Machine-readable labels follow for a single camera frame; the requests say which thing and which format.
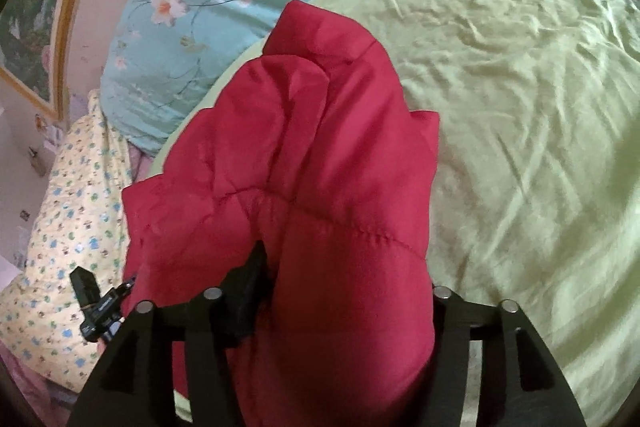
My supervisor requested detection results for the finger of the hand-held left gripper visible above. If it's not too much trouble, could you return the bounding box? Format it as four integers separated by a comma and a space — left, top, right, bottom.
116, 275, 138, 303

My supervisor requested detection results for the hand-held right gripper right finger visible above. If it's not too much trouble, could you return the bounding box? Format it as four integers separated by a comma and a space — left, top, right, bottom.
425, 285, 588, 427

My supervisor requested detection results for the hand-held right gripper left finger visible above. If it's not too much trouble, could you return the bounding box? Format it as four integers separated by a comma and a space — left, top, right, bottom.
67, 241, 274, 427

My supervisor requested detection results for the red puffer jacket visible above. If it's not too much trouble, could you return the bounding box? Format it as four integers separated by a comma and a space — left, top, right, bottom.
121, 0, 441, 427

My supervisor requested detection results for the yellow patterned pillow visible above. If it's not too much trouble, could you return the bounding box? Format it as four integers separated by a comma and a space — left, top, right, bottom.
0, 89, 133, 393

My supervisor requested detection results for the pink bed sheet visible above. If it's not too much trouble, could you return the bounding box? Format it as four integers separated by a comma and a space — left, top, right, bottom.
127, 142, 156, 182

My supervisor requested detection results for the light green bed sheet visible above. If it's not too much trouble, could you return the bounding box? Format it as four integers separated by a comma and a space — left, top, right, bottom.
152, 0, 640, 427

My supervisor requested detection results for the gold framed wall picture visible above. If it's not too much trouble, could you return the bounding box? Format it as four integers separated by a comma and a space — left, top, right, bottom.
0, 0, 121, 118

